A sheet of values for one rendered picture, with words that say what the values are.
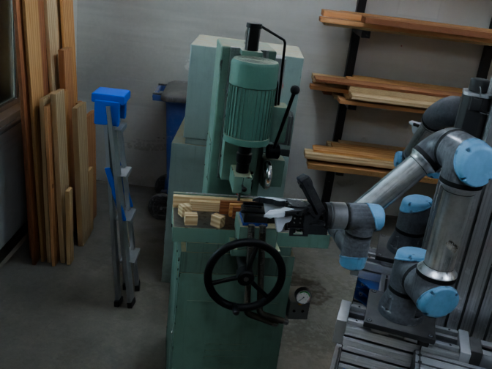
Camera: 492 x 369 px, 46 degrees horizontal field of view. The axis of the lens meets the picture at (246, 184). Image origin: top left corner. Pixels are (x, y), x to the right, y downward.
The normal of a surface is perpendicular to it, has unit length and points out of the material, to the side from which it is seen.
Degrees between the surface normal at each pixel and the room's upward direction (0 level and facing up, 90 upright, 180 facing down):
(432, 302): 97
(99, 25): 90
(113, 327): 0
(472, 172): 83
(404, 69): 90
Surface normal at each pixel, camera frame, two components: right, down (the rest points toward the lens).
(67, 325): 0.11, -0.93
